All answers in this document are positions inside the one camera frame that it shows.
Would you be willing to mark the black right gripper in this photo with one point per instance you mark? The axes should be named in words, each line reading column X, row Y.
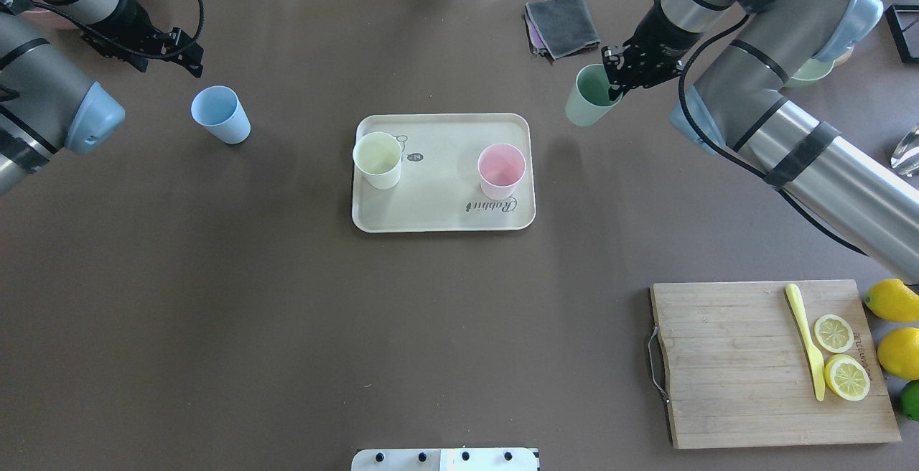
column 655, row 35

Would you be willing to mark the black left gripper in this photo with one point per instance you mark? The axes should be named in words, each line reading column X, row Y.
column 131, row 28

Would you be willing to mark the green cup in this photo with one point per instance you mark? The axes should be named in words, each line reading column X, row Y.
column 589, row 99

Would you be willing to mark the light blue cup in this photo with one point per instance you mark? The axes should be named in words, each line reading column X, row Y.
column 219, row 110

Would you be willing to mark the pink cup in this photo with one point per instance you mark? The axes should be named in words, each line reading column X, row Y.
column 501, row 167

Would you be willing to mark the cream white cup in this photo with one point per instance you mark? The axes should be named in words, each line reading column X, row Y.
column 378, row 157

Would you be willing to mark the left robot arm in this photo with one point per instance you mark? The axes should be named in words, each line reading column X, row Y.
column 48, row 103

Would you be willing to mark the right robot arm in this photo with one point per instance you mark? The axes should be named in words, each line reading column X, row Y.
column 736, row 108

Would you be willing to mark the cream rabbit tray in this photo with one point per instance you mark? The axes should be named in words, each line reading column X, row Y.
column 439, row 189

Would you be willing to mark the grey folded cloth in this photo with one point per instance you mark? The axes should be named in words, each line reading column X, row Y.
column 558, row 28

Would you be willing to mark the green bowl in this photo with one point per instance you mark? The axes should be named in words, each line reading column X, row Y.
column 811, row 72

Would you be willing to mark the metal scoop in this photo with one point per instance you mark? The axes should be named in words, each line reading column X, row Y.
column 904, row 159

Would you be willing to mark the wooden cutting board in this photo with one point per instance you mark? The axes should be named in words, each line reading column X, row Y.
column 735, row 373

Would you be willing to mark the lemon half slice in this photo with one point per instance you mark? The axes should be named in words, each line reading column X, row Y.
column 832, row 333
column 846, row 377

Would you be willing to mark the yellow plastic knife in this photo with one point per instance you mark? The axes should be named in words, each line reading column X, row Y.
column 814, row 356

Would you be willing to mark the yellow lemon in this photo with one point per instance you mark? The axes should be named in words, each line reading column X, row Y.
column 898, row 353
column 892, row 300

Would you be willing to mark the green lime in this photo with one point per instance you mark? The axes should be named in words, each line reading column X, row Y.
column 909, row 400

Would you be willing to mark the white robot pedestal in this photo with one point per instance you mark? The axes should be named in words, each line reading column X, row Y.
column 463, row 458

